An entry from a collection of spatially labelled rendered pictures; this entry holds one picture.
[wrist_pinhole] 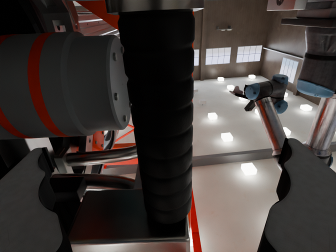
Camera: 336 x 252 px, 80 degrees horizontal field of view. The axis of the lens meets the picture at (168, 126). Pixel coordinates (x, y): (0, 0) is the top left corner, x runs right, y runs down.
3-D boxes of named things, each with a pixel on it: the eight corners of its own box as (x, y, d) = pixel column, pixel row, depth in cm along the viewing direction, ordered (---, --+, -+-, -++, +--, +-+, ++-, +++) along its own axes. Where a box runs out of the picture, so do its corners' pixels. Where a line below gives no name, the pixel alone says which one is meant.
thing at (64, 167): (51, 156, 36) (68, 198, 41) (160, 152, 36) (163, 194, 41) (85, 113, 51) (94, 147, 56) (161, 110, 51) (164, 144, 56)
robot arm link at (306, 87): (330, 62, 61) (316, 104, 67) (359, 57, 65) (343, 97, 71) (295, 56, 71) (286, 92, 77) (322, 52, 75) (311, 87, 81)
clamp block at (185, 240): (59, 244, 14) (79, 282, 16) (191, 239, 14) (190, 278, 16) (84, 188, 18) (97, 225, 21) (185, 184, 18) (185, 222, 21)
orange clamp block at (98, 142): (64, 147, 54) (79, 152, 62) (93, 146, 54) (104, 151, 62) (67, 122, 56) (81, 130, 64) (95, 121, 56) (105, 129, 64)
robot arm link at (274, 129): (275, 185, 94) (239, 90, 104) (293, 178, 97) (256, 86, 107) (296, 185, 83) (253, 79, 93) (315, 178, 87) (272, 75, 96)
